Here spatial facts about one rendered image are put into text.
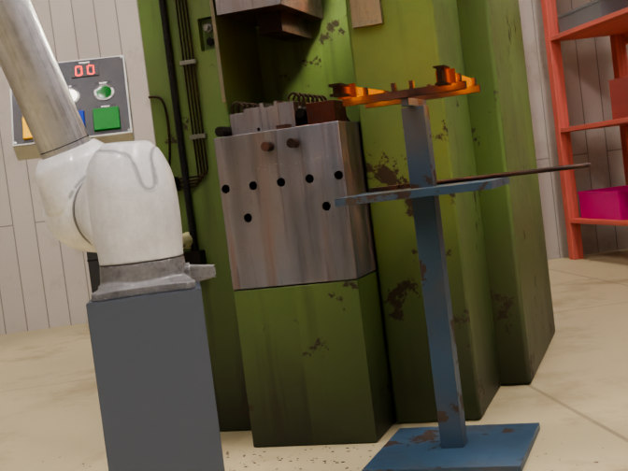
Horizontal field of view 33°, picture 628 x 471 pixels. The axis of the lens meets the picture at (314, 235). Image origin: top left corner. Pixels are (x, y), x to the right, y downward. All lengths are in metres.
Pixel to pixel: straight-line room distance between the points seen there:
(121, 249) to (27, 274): 5.23
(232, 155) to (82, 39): 4.14
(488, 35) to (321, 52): 0.55
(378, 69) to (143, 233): 1.41
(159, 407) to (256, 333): 1.22
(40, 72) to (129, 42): 5.03
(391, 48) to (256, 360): 0.99
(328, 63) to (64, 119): 1.60
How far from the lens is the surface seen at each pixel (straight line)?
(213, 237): 3.29
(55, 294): 7.08
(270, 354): 3.06
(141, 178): 1.87
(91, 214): 1.91
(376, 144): 3.10
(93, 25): 7.10
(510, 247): 3.49
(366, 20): 3.11
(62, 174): 2.04
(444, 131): 3.06
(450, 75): 2.55
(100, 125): 3.08
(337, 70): 3.50
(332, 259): 2.95
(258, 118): 3.07
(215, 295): 3.31
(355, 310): 2.95
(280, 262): 3.00
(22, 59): 2.05
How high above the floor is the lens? 0.77
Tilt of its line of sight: 3 degrees down
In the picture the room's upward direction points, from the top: 7 degrees counter-clockwise
